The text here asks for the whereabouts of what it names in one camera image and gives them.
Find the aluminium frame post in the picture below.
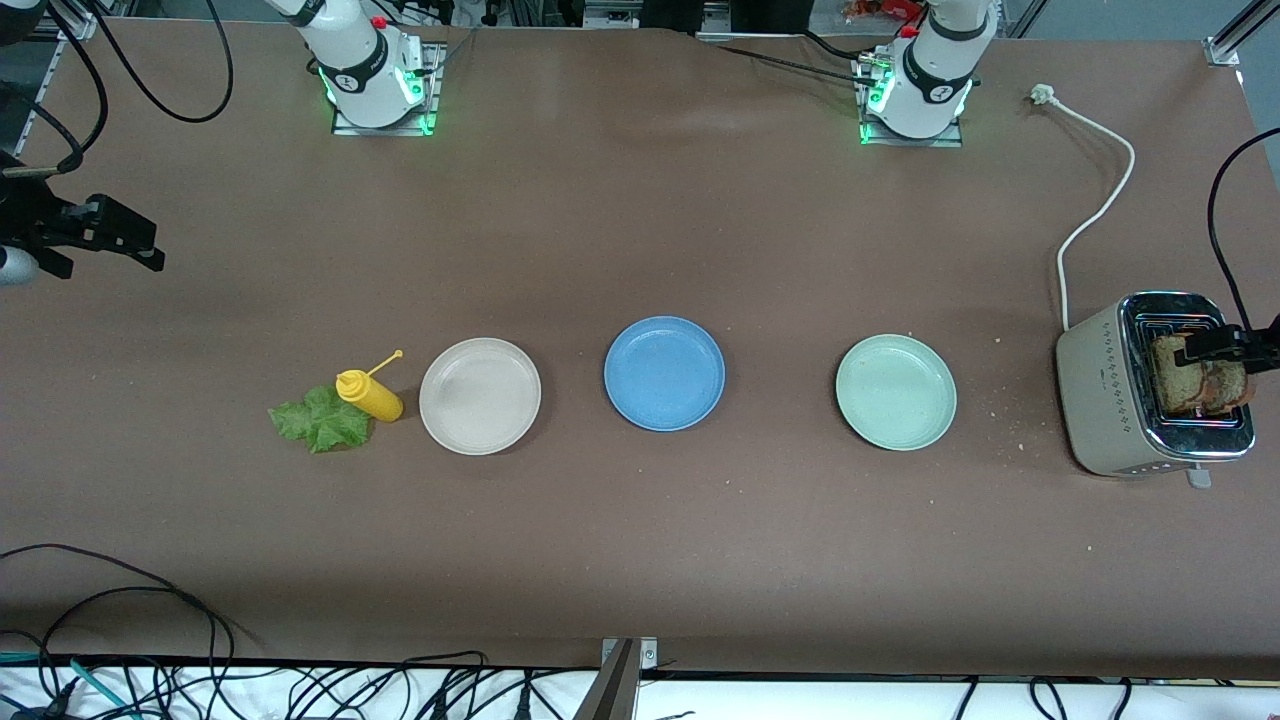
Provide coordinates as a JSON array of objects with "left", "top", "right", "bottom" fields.
[{"left": 1205, "top": 0, "right": 1280, "bottom": 69}]

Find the beige round plate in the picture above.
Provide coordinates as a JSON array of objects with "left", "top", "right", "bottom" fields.
[{"left": 419, "top": 337, "right": 543, "bottom": 457}]

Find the aluminium profile bar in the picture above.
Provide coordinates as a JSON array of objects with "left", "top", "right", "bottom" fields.
[{"left": 572, "top": 640, "right": 641, "bottom": 720}]

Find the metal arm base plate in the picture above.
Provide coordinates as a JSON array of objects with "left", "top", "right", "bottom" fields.
[
  {"left": 330, "top": 40, "right": 446, "bottom": 137},
  {"left": 855, "top": 50, "right": 966, "bottom": 148}
]

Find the green lettuce leaf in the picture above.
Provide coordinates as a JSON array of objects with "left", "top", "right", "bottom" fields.
[{"left": 268, "top": 384, "right": 374, "bottom": 456}]

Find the brown bread slice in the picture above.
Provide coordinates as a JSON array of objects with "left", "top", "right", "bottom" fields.
[
  {"left": 1150, "top": 335, "right": 1216, "bottom": 417},
  {"left": 1200, "top": 355, "right": 1253, "bottom": 413}
]

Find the blue round plate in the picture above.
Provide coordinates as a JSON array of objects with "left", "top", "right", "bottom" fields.
[{"left": 603, "top": 316, "right": 727, "bottom": 433}]

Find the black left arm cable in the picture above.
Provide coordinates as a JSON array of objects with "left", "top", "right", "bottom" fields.
[{"left": 1207, "top": 127, "right": 1280, "bottom": 336}]

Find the silver metal frame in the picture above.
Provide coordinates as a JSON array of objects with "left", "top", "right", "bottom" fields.
[{"left": 583, "top": 0, "right": 646, "bottom": 31}]

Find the black base cable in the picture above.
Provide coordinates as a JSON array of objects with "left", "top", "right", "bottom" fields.
[{"left": 700, "top": 28, "right": 881, "bottom": 89}]

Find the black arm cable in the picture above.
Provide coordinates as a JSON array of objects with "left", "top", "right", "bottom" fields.
[
  {"left": 1207, "top": 127, "right": 1280, "bottom": 336},
  {"left": 0, "top": 0, "right": 236, "bottom": 179}
]

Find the light green round plate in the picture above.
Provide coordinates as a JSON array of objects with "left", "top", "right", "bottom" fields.
[{"left": 835, "top": 333, "right": 959, "bottom": 452}]

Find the red object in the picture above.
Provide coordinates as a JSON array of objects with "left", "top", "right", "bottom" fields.
[{"left": 843, "top": 0, "right": 926, "bottom": 26}]

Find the yellow mustard squeeze bottle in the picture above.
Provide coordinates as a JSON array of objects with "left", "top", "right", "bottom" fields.
[{"left": 335, "top": 349, "right": 405, "bottom": 424}]

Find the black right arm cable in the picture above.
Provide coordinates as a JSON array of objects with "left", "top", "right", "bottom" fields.
[{"left": 0, "top": 0, "right": 236, "bottom": 179}]

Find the teal cable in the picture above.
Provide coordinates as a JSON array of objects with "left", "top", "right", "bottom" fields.
[{"left": 0, "top": 652, "right": 136, "bottom": 720}]

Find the white power cord plug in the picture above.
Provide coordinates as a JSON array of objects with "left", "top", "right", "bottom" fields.
[{"left": 1032, "top": 85, "right": 1137, "bottom": 331}]

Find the beige silver toaster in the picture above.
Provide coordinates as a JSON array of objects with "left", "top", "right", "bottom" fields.
[{"left": 1055, "top": 291, "right": 1258, "bottom": 489}]

